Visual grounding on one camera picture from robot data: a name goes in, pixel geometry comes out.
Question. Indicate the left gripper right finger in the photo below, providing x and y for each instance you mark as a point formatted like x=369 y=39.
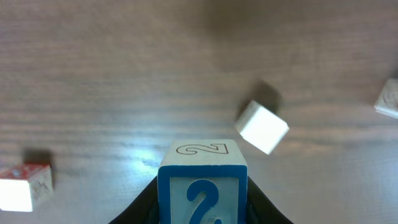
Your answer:
x=260 y=210

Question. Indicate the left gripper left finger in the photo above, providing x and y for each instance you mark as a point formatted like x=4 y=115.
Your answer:
x=143 y=210

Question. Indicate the blue number 2 block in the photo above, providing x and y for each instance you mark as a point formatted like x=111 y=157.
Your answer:
x=203 y=181

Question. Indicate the red letter I block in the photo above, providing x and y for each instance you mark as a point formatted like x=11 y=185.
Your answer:
x=25 y=187

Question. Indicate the cream block near left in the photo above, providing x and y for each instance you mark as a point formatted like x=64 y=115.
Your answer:
x=260 y=127

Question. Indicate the cream block green side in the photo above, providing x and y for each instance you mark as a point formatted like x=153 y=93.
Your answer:
x=387 y=101

